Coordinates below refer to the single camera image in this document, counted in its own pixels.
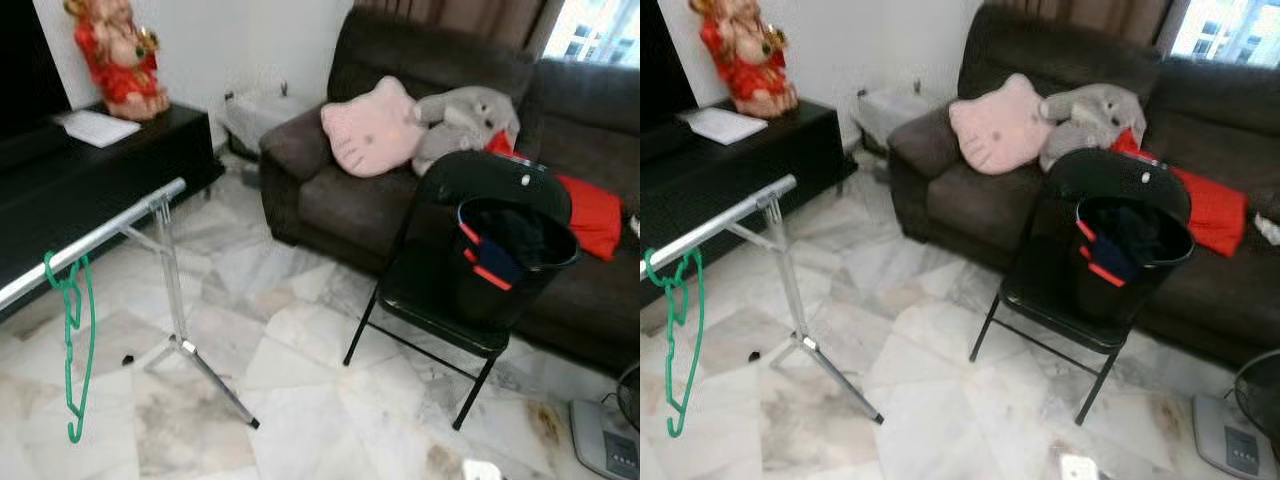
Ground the silver metal clothes rack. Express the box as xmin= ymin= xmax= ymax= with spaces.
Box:
xmin=640 ymin=174 xmax=886 ymax=426
xmin=0 ymin=178 xmax=261 ymax=431

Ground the brown curtain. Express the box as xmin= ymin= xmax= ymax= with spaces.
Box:
xmin=352 ymin=0 xmax=549 ymax=51
xmin=985 ymin=0 xmax=1176 ymax=46

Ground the lace covered side table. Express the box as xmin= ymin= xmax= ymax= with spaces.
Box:
xmin=218 ymin=85 xmax=326 ymax=161
xmin=855 ymin=82 xmax=951 ymax=156

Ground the black low tv console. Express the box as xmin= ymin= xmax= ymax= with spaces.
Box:
xmin=640 ymin=98 xmax=859 ymax=266
xmin=0 ymin=100 xmax=226 ymax=321

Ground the dark brown fabric sofa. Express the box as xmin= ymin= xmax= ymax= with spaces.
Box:
xmin=887 ymin=5 xmax=1280 ymax=371
xmin=260 ymin=8 xmax=641 ymax=376

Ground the grey plush toy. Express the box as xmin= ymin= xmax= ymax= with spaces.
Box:
xmin=412 ymin=86 xmax=521 ymax=177
xmin=1038 ymin=83 xmax=1148 ymax=173

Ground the large black television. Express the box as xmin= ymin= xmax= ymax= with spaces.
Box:
xmin=0 ymin=0 xmax=73 ymax=136
xmin=640 ymin=0 xmax=701 ymax=126

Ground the black folding chair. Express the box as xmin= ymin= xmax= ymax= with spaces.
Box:
xmin=343 ymin=150 xmax=601 ymax=431
xmin=968 ymin=147 xmax=1226 ymax=426

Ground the green plastic hanger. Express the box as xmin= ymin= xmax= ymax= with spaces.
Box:
xmin=643 ymin=245 xmax=706 ymax=439
xmin=43 ymin=250 xmax=98 ymax=444

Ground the pink cat face cushion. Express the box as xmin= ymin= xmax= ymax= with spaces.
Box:
xmin=320 ymin=75 xmax=426 ymax=179
xmin=948 ymin=72 xmax=1054 ymax=176

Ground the single white paper sheet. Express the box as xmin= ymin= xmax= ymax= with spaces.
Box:
xmin=52 ymin=108 xmax=143 ymax=149
xmin=678 ymin=105 xmax=769 ymax=146

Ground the navy garment with red trim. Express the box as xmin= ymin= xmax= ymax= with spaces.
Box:
xmin=1075 ymin=218 xmax=1141 ymax=289
xmin=458 ymin=222 xmax=526 ymax=293

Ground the bright window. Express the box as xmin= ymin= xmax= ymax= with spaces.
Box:
xmin=543 ymin=0 xmax=641 ymax=69
xmin=1168 ymin=0 xmax=1280 ymax=69

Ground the red cushion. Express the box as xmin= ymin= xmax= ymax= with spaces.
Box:
xmin=487 ymin=130 xmax=623 ymax=263
xmin=1112 ymin=128 xmax=1249 ymax=259

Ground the black plastic bucket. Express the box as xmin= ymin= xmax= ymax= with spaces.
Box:
xmin=440 ymin=197 xmax=581 ymax=331
xmin=1068 ymin=193 xmax=1196 ymax=326

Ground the red gold statue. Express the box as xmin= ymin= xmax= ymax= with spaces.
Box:
xmin=688 ymin=0 xmax=799 ymax=119
xmin=63 ymin=0 xmax=171 ymax=123

